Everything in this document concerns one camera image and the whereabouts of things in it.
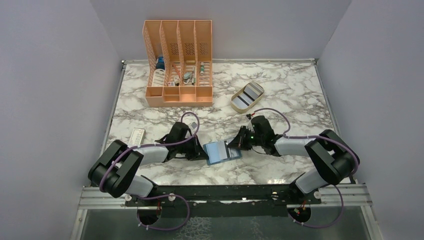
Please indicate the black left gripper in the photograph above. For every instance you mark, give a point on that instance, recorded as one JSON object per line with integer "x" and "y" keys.
{"x": 198, "y": 153}

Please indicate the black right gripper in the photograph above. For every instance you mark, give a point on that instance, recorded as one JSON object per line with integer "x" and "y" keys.
{"x": 238, "y": 141}

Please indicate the blue leather card holder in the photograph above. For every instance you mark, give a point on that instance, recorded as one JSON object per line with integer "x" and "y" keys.
{"x": 219, "y": 152}

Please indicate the stack of credit cards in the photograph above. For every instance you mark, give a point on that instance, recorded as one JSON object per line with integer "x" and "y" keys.
{"x": 247, "y": 95}

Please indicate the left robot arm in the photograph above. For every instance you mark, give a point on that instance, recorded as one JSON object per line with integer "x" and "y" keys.
{"x": 115, "y": 170}

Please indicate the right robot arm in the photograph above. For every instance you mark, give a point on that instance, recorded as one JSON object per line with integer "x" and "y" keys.
{"x": 333, "y": 160}

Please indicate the white red card box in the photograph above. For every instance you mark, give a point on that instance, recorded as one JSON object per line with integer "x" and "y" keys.
{"x": 137, "y": 137}

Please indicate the beige oval tray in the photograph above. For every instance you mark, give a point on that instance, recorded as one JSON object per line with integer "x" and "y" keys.
{"x": 247, "y": 96}

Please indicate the white green glue stick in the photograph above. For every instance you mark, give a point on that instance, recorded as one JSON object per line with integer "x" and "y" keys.
{"x": 201, "y": 68}

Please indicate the blue white bottle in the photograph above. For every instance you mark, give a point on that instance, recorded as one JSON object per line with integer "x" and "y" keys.
{"x": 160, "y": 63}

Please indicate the orange plastic desk organizer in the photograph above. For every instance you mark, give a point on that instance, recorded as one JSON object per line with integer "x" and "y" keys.
{"x": 183, "y": 44}

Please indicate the black metal base rail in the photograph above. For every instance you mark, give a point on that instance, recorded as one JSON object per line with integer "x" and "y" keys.
{"x": 349, "y": 195}

